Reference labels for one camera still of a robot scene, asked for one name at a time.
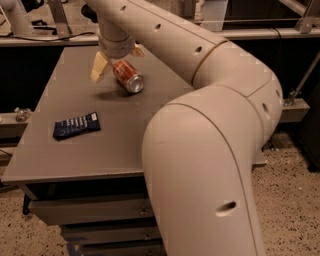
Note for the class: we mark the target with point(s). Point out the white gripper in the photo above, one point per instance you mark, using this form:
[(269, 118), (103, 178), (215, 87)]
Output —
[(117, 50)]

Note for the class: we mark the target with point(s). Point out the red coke can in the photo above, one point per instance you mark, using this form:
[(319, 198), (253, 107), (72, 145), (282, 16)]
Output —
[(128, 76)]

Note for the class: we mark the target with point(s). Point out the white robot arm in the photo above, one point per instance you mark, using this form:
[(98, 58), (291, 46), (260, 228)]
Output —
[(199, 149)]

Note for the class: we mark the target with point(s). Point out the dark blue snack packet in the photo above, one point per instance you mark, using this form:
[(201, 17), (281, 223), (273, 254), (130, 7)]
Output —
[(76, 126)]

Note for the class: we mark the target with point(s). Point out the grey drawer cabinet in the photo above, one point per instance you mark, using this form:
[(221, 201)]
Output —
[(95, 164)]

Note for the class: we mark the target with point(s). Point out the crumpled clear plastic bottle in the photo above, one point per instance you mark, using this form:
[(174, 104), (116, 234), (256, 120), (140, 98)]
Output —
[(22, 115)]

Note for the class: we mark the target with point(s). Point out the white pipe leg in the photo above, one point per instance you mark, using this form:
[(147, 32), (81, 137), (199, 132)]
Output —
[(17, 17)]

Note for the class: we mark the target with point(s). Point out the top grey drawer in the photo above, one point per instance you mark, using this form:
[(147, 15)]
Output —
[(92, 209)]

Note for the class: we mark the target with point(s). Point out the grey drawer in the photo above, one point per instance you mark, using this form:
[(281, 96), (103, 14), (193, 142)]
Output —
[(111, 233), (134, 248), (92, 209)]

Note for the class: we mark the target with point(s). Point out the middle grey drawer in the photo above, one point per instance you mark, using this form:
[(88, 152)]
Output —
[(111, 233)]

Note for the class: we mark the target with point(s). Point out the bottom grey drawer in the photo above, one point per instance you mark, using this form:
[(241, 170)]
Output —
[(134, 248)]

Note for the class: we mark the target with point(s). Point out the grey metal rail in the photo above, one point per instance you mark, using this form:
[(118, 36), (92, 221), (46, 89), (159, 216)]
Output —
[(89, 39)]

